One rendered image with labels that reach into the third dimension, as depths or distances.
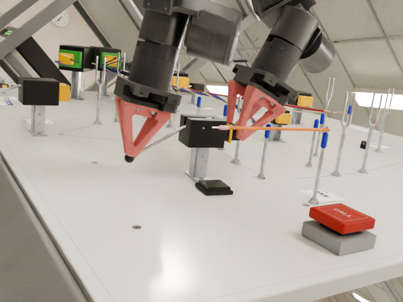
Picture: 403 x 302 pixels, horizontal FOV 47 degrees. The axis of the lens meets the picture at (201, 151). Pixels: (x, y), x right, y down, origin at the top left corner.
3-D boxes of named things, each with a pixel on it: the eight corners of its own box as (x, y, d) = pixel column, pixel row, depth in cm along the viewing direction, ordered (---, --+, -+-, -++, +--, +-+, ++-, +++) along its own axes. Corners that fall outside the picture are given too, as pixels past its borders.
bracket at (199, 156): (183, 172, 70) (187, 140, 69) (198, 172, 71) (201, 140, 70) (195, 181, 66) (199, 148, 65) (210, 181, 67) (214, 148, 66)
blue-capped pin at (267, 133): (253, 176, 72) (261, 122, 70) (262, 176, 73) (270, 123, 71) (258, 179, 71) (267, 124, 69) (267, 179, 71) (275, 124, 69)
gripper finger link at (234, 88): (238, 138, 74) (267, 87, 74) (260, 151, 68) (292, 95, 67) (205, 120, 71) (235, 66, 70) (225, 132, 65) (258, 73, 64)
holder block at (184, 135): (177, 140, 68) (180, 114, 67) (211, 141, 70) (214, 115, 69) (188, 147, 64) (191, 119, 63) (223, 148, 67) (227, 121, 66)
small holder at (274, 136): (272, 134, 108) (277, 104, 107) (287, 144, 100) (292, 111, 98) (253, 133, 107) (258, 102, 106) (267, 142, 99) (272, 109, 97)
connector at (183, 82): (186, 88, 120) (187, 76, 119) (188, 90, 118) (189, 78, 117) (170, 87, 119) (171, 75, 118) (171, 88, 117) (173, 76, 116)
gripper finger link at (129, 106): (144, 151, 69) (160, 90, 67) (159, 165, 63) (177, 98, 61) (100, 143, 66) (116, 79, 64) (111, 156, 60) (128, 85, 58)
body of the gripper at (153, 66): (155, 97, 68) (168, 48, 67) (179, 109, 59) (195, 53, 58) (113, 87, 65) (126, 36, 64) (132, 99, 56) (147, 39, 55)
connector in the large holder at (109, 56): (119, 68, 134) (120, 53, 133) (122, 69, 131) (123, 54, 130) (99, 66, 131) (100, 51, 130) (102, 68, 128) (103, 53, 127)
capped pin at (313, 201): (305, 202, 63) (319, 124, 60) (311, 200, 64) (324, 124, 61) (315, 205, 62) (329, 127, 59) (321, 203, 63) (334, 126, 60)
